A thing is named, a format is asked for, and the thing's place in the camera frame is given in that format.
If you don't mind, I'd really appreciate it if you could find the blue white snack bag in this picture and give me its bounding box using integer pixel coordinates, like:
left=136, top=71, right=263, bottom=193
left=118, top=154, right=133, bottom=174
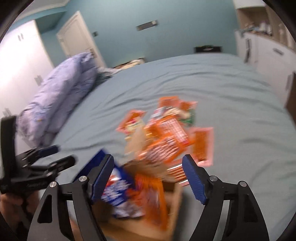
left=74, top=149, right=147, bottom=218

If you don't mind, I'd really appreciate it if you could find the orange snack packet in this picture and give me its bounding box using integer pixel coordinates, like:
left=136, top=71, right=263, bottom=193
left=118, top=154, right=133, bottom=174
left=134, top=174, right=169, bottom=230

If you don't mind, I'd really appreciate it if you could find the left hand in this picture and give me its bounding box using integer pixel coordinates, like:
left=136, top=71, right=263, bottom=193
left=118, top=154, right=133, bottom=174
left=1, top=191, right=40, bottom=230

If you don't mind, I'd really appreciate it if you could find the clear bread bag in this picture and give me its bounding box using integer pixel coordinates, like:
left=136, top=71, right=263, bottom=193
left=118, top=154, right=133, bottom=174
left=125, top=126, right=149, bottom=155

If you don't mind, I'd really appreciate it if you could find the green white snack packet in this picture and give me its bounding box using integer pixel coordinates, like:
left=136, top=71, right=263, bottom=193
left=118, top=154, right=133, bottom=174
left=163, top=106, right=195, bottom=126

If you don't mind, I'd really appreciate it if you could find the cardboard box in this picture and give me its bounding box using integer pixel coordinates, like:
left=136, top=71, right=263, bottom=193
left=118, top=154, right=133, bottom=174
left=92, top=159, right=183, bottom=241

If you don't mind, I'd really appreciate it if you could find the light blue bed sheet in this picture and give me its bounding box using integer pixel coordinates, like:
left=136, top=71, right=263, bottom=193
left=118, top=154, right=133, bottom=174
left=29, top=53, right=295, bottom=240

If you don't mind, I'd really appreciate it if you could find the purple floral duvet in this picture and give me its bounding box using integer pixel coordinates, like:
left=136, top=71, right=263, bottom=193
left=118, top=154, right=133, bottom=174
left=17, top=52, right=96, bottom=147

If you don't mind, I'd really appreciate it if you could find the white wardrobe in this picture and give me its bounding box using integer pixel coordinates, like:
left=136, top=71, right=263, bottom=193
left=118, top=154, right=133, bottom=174
left=1, top=20, right=54, bottom=117

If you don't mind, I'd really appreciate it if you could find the white door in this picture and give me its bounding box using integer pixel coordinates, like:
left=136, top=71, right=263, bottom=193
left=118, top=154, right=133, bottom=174
left=56, top=11, right=107, bottom=67

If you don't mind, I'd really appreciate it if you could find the black bag on floor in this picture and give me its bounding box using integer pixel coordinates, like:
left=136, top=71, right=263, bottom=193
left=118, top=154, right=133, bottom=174
left=194, top=45, right=222, bottom=53

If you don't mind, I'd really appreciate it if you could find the white cabinet unit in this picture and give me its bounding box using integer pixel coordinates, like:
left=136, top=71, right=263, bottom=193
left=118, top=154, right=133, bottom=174
left=232, top=0, right=296, bottom=112

